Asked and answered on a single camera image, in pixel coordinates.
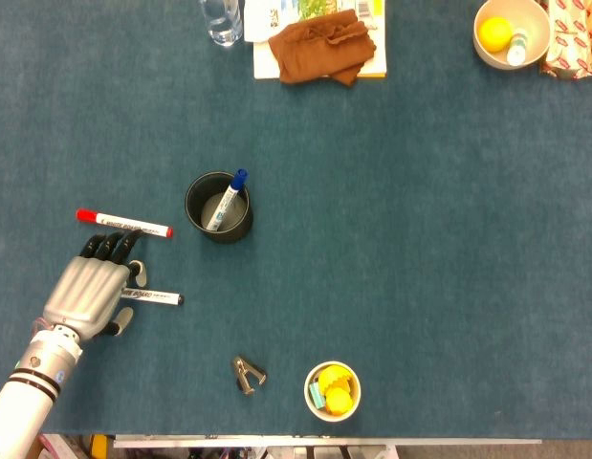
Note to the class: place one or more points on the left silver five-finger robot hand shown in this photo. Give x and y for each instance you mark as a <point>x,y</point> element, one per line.
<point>87,291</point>

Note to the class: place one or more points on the black cap whiteboard marker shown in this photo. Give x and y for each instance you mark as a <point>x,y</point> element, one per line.
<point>157,298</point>

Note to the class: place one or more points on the red cap whiteboard marker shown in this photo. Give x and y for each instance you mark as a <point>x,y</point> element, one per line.
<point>114,222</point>

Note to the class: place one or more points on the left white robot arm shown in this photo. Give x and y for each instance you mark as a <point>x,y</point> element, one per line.
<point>28,392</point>

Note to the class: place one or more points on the black mesh pen holder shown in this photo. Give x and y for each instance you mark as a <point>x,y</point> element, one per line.
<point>240,229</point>

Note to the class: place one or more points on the blue cap whiteboard marker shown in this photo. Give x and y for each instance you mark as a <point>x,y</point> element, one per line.
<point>226,201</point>

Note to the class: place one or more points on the dark metal staple remover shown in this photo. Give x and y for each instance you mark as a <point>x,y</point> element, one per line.
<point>247,375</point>

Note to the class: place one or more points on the teal eraser block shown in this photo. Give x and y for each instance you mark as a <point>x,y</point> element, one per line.
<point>316,396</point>

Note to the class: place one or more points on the yellow cracked eggshell toy half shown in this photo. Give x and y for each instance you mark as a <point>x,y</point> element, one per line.
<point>334,377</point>

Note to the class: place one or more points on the yellow round eggshell toy half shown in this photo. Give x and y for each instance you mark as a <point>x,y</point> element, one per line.
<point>338,400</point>

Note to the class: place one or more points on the small cream cup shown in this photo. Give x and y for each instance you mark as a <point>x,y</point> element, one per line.
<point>355,382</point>

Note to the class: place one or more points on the white book with yellow edge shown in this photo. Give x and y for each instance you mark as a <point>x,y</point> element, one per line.
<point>264,64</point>

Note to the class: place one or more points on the clear plastic water bottle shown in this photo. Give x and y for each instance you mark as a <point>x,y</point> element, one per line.
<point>224,21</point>

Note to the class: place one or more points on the blue felt table cover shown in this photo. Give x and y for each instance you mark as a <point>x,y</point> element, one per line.
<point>396,215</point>

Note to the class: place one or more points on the white printed plastic bag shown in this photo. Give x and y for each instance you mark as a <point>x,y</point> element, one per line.
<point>257,19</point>

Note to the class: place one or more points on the brown folded cloth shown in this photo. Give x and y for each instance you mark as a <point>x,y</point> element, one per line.
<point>314,50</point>

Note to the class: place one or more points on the yellow ball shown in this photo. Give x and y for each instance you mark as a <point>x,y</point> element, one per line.
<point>495,33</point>

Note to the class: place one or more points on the small white bottle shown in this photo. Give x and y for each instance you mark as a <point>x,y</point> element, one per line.
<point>516,50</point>

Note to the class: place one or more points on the large cream bowl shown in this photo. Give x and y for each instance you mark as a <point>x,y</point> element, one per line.
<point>539,24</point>

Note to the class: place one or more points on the red patterned paper snack bag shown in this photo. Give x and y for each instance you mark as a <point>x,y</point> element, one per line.
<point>575,43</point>

